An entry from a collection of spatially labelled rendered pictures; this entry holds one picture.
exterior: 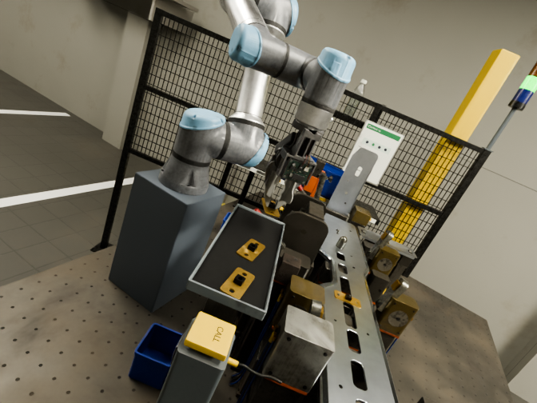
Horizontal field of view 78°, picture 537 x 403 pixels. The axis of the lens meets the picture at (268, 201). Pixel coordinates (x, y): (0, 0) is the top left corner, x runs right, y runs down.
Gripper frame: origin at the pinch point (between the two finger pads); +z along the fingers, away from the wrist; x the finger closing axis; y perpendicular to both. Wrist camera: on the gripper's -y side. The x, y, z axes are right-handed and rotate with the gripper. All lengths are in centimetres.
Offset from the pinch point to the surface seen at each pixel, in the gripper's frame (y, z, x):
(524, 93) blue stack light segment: -81, -62, 119
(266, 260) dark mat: 15.0, 7.1, -0.6
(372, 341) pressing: 13.8, 23.0, 35.5
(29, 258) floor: -106, 123, -92
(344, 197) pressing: -72, 15, 55
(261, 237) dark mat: 5.8, 7.1, -0.7
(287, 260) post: 2.8, 13.0, 8.9
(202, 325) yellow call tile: 36.1, 7.0, -13.0
